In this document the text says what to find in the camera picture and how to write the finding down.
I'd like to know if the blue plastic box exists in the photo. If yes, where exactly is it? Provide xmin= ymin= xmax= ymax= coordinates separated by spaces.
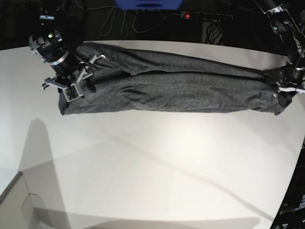
xmin=115 ymin=0 xmax=183 ymax=10

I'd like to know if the grey side table panel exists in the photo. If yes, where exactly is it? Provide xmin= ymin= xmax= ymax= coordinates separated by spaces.
xmin=0 ymin=173 xmax=42 ymax=229

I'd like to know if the black power strip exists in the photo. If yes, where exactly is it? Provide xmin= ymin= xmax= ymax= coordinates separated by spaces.
xmin=179 ymin=11 xmax=234 ymax=22

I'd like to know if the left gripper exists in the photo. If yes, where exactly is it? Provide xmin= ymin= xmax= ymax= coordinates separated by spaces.
xmin=273 ymin=69 xmax=305 ymax=107

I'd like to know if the grey looped cable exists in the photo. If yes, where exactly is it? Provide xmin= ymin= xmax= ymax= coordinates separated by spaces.
xmin=100 ymin=7 xmax=165 ymax=38

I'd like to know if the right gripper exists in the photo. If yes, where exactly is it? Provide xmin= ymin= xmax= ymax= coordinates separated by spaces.
xmin=42 ymin=62 xmax=96 ymax=103

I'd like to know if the grey long-sleeve t-shirt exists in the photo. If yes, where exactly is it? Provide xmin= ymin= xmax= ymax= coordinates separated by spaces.
xmin=59 ymin=42 xmax=293 ymax=115

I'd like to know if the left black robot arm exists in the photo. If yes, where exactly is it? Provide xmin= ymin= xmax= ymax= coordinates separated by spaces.
xmin=255 ymin=0 xmax=305 ymax=108

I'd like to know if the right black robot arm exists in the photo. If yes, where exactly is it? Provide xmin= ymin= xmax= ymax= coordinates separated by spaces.
xmin=29 ymin=0 xmax=105 ymax=103

